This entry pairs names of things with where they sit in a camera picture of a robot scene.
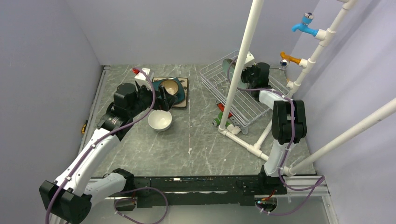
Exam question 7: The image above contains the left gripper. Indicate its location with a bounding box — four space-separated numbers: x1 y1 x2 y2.
128 82 177 118

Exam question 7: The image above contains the white ceramic bowl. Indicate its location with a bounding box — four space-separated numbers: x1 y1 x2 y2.
148 110 172 132

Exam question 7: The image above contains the mint green flower plate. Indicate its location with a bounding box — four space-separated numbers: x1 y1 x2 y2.
222 58 248 89

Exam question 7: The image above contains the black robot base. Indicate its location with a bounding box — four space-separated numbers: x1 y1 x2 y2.
116 174 287 208

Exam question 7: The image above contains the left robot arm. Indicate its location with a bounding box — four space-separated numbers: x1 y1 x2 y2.
39 83 177 224

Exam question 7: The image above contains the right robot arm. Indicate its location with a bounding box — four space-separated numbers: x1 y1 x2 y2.
240 63 307 194

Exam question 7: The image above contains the teal square plate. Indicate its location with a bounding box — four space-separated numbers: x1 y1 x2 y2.
153 77 186 106

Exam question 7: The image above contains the beige patterned bowl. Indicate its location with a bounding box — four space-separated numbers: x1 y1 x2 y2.
161 79 179 96

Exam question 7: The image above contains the cream square plate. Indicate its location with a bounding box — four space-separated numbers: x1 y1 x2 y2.
152 77 189 109

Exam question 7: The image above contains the orange faucet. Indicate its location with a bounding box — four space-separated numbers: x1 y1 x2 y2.
280 52 308 68

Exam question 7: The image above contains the green faucet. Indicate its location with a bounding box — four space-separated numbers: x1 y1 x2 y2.
212 112 231 127

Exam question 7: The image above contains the blue faucet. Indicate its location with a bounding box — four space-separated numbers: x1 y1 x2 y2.
292 12 319 37

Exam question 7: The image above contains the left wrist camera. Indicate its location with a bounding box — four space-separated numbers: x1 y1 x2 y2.
131 68 154 91

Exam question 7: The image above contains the white wire dish rack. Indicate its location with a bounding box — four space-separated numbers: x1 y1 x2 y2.
199 50 289 126

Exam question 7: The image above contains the red handled wrench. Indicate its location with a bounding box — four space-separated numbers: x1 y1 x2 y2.
216 100 233 118

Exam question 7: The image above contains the white pvc pipe frame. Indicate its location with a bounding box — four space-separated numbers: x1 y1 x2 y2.
218 0 396 176

